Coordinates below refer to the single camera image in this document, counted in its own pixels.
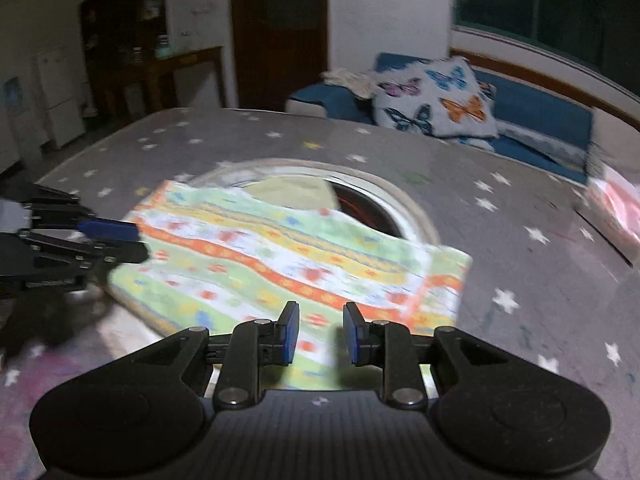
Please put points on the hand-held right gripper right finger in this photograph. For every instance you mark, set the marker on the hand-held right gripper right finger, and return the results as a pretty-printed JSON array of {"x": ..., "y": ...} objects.
[{"x": 352, "y": 337}]

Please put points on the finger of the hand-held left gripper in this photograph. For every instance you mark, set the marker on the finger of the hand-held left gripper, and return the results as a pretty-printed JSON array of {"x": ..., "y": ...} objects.
[
  {"x": 120, "y": 252},
  {"x": 107, "y": 230}
]

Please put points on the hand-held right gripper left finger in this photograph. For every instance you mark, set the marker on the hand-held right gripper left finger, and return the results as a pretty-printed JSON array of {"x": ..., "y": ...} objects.
[{"x": 290, "y": 333}]

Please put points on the patterned yellow-green child's garment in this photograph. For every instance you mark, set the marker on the patterned yellow-green child's garment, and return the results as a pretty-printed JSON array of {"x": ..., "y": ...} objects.
[{"x": 280, "y": 260}]

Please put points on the white refrigerator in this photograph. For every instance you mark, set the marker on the white refrigerator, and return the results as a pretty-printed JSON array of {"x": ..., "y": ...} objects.
[{"x": 60, "y": 95}]

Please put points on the grey star-patterned tablecloth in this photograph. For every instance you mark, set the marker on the grey star-patterned tablecloth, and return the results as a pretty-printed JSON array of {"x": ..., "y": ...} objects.
[{"x": 500, "y": 260}]

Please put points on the green baby bottle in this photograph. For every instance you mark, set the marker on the green baby bottle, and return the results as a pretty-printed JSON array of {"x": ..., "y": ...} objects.
[{"x": 162, "y": 50}]

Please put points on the dark wooden cabinet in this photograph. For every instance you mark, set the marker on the dark wooden cabinet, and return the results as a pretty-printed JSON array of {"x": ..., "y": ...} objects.
[{"x": 110, "y": 35}]

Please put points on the wooden side table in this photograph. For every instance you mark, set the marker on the wooden side table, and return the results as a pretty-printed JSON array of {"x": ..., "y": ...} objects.
[{"x": 200, "y": 55}]

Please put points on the butterfly print pillow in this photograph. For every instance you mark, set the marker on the butterfly print pillow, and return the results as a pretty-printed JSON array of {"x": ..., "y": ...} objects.
[{"x": 440, "y": 102}]

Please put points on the cream lace cloth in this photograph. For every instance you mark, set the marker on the cream lace cloth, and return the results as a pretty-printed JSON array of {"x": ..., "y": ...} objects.
[{"x": 350, "y": 80}]

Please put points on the dark wooden door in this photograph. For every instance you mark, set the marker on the dark wooden door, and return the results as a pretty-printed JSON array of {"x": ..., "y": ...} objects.
[{"x": 280, "y": 35}]

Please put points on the pink tissue pack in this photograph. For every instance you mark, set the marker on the pink tissue pack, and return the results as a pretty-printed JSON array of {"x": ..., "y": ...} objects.
[{"x": 617, "y": 205}]

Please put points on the blue sofa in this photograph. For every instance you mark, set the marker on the blue sofa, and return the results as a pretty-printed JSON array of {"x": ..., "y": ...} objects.
[{"x": 540, "y": 105}]

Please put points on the plain beige pillow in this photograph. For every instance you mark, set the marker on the plain beige pillow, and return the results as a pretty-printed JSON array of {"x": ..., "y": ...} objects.
[{"x": 617, "y": 135}]

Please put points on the dark window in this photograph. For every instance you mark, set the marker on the dark window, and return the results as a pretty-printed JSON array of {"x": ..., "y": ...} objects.
[{"x": 550, "y": 10}]

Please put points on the blue wall picture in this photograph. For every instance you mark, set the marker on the blue wall picture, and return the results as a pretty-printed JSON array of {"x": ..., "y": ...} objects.
[{"x": 12, "y": 94}]

